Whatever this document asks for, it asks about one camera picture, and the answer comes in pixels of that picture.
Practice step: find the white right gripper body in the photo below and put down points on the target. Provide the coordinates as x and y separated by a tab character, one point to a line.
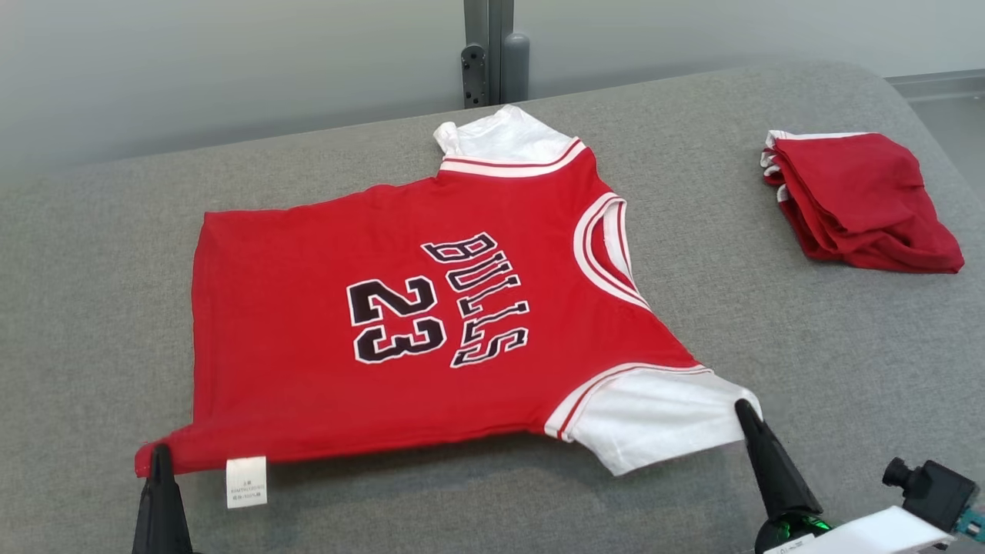
869	535

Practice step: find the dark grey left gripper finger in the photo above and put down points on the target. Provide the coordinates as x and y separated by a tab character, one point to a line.
151	523
174	527

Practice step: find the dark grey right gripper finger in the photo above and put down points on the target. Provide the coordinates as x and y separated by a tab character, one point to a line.
764	485
789	485

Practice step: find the red Bulls basketball jersey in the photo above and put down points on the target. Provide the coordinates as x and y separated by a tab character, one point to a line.
308	346

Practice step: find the folded red garment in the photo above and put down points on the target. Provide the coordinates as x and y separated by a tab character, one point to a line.
862	200

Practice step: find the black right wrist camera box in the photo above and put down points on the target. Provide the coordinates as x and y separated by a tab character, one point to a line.
935	492

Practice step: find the grey aluminium wall post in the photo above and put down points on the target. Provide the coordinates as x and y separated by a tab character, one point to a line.
492	46

